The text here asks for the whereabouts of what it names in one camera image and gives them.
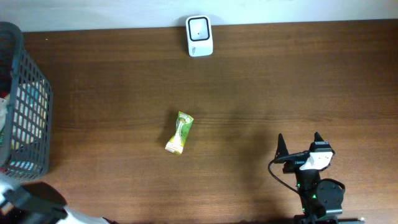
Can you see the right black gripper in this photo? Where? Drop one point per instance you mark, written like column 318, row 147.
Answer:
column 282, row 157

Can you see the green yellow snack packet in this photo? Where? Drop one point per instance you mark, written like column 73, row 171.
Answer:
column 177, row 142

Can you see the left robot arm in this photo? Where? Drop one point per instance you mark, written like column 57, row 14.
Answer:
column 38, row 202

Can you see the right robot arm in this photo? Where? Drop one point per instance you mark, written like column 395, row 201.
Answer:
column 321, row 199

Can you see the white barcode scanner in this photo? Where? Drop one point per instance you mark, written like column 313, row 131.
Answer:
column 199, row 36

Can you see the grey plastic mesh basket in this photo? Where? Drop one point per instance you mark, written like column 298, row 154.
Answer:
column 26, row 110

